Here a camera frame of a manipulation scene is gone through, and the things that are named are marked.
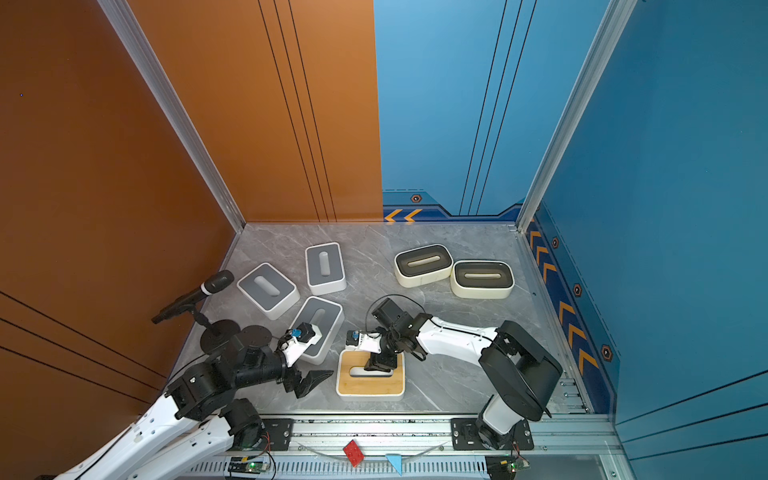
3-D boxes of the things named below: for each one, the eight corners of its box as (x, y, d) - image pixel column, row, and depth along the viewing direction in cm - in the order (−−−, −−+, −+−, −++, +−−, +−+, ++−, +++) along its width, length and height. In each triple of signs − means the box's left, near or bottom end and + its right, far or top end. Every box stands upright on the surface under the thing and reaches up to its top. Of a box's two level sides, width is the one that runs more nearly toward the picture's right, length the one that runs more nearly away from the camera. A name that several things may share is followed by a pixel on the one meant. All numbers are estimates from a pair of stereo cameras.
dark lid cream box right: (452, 298, 101) (455, 287, 95) (447, 266, 110) (450, 254, 104) (511, 298, 101) (518, 287, 95) (502, 266, 110) (508, 254, 104)
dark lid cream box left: (402, 293, 102) (402, 282, 96) (391, 265, 109) (391, 254, 104) (455, 278, 106) (458, 266, 100) (441, 252, 113) (443, 240, 108)
